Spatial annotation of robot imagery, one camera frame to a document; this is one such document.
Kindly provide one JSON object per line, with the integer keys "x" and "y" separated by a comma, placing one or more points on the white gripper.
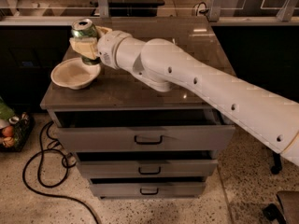
{"x": 107, "y": 48}

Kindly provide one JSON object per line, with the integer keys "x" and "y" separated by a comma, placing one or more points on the green soda can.
{"x": 85, "y": 28}

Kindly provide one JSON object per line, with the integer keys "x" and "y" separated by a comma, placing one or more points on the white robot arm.
{"x": 272, "y": 119}

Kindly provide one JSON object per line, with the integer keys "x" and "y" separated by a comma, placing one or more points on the white paper bowl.
{"x": 74, "y": 74}

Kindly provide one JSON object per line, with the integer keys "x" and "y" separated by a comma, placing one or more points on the grey drawer cabinet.
{"x": 116, "y": 99}

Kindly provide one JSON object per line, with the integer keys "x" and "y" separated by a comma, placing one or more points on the green bag in basket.
{"x": 5, "y": 111}

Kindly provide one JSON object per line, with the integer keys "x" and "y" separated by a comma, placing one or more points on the orange fruit in basket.
{"x": 8, "y": 131}

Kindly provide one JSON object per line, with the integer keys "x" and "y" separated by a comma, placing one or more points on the middle grey drawer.
{"x": 131, "y": 169}

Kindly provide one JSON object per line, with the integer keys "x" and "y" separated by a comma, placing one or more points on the grey drawer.
{"x": 155, "y": 138}
{"x": 131, "y": 169}
{"x": 148, "y": 190}

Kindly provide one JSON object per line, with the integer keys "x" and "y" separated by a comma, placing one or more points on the top grey drawer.
{"x": 155, "y": 138}

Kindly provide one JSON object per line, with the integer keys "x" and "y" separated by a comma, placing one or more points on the bottom grey drawer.
{"x": 148, "y": 190}

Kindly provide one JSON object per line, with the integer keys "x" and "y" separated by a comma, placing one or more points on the black stand with caster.
{"x": 277, "y": 166}

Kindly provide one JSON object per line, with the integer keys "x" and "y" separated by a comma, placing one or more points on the dark chair corner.
{"x": 289, "y": 212}

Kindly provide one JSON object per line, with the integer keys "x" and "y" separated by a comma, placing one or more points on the black wire fruit basket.
{"x": 23, "y": 125}

